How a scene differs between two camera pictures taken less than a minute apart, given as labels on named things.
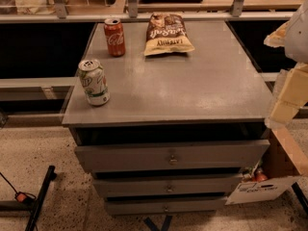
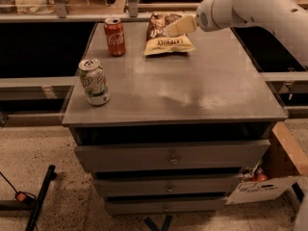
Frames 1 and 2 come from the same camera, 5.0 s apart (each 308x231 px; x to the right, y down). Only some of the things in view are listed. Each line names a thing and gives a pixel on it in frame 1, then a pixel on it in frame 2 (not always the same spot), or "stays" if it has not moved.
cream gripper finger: [293, 96] → [212, 14]
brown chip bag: [166, 33] stays
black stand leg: [50, 177] stays
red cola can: [115, 36] stays
